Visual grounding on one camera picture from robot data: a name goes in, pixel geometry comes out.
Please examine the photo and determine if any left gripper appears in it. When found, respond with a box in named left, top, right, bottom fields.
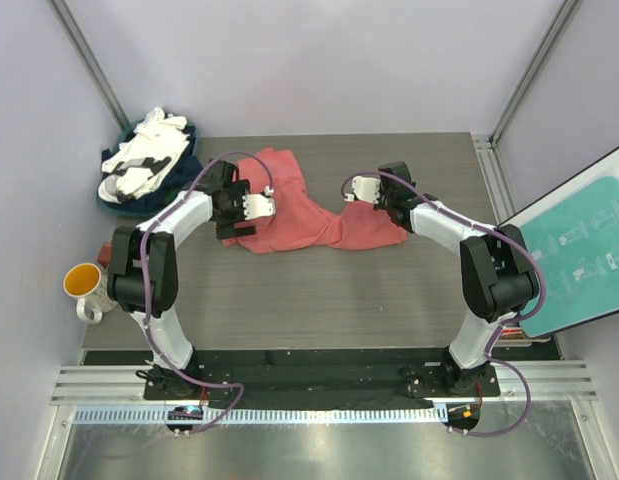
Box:
left=213, top=181, right=256, bottom=239

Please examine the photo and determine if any pink t-shirt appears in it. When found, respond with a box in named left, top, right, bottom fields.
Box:
left=222, top=148, right=408, bottom=254

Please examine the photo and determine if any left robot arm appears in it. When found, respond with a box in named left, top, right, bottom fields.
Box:
left=107, top=156, right=273, bottom=399

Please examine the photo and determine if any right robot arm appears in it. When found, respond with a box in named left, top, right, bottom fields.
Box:
left=377, top=162, right=546, bottom=395

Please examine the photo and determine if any green garment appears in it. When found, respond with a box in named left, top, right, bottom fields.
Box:
left=161, top=189, right=181, bottom=208

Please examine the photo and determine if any white t-shirt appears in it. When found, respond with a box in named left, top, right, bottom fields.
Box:
left=98, top=107, right=191, bottom=204

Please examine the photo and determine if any teal laundry basket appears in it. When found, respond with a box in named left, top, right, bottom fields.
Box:
left=95, top=119, right=204, bottom=219

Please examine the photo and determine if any small red box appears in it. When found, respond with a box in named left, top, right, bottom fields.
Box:
left=97, top=243, right=112, bottom=268

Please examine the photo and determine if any white mug orange inside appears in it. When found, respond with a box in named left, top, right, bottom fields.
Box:
left=63, top=263, right=118, bottom=324

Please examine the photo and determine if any red book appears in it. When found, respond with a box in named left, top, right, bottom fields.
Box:
left=496, top=326, right=552, bottom=347

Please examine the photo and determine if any teal instruction board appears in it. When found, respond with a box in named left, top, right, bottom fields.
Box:
left=505, top=147, right=619, bottom=338

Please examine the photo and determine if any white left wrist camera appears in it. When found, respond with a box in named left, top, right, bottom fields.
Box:
left=242, top=194, right=276, bottom=221

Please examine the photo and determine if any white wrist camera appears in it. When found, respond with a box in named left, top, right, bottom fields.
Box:
left=348, top=175, right=381, bottom=205
left=242, top=194, right=276, bottom=221

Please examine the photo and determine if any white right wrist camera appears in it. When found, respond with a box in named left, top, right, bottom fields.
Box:
left=348, top=175, right=381, bottom=205

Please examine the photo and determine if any aluminium frame rail right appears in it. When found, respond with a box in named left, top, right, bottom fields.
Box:
left=472, top=135, right=515, bottom=223

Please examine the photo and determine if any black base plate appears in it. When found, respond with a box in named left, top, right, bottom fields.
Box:
left=142, top=349, right=501, bottom=401

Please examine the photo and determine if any aluminium front rail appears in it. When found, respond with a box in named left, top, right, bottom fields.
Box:
left=51, top=361, right=597, bottom=426

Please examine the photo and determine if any right aluminium corner post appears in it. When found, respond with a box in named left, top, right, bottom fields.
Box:
left=489, top=0, right=582, bottom=149

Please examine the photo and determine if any aluminium corner post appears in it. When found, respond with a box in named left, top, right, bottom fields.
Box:
left=489, top=0, right=582, bottom=149
left=47, top=0, right=130, bottom=129

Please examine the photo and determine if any left aluminium corner post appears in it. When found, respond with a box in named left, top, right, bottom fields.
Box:
left=47, top=0, right=130, bottom=129

